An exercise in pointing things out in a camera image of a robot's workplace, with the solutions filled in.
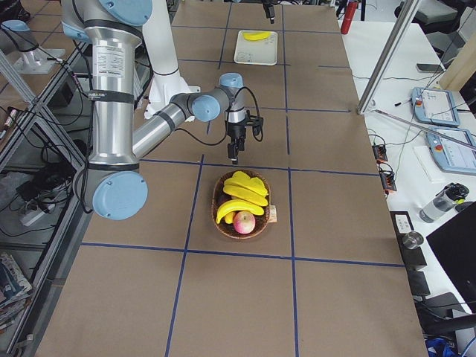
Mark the aluminium frame post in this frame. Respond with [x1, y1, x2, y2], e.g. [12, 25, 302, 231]
[357, 0, 420, 115]

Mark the large yellow banana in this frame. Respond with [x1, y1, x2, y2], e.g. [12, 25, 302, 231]
[223, 184, 268, 207]

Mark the yellow mango fruit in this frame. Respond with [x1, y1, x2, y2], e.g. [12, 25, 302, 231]
[224, 171, 268, 197]

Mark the brown wicker basket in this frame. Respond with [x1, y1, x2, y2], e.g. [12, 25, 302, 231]
[211, 170, 271, 239]

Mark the red fire extinguisher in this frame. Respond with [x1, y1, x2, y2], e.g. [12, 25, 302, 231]
[341, 1, 358, 35]

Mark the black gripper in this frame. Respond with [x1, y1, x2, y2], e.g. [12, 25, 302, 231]
[226, 120, 246, 164]
[262, 0, 275, 24]

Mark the steel cup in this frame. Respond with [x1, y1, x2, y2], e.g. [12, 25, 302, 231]
[402, 231, 424, 250]

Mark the blue teach pendant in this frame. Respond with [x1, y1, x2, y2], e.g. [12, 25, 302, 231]
[426, 126, 475, 176]
[411, 87, 460, 127]

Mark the white bear tray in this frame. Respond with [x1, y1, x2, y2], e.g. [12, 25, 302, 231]
[234, 30, 278, 65]

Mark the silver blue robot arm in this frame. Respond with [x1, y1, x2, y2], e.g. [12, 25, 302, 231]
[62, 1, 245, 220]

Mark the black monitor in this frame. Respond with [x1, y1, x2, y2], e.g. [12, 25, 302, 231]
[427, 207, 475, 312]

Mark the red pink apple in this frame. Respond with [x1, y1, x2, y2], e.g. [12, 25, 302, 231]
[234, 211, 256, 234]

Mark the paper label tag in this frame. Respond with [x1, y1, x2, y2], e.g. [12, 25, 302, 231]
[268, 205, 277, 223]

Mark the greenish yellow banana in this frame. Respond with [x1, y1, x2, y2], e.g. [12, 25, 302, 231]
[242, 31, 271, 42]

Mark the grey water bottle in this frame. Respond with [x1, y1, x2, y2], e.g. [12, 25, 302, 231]
[419, 183, 469, 223]

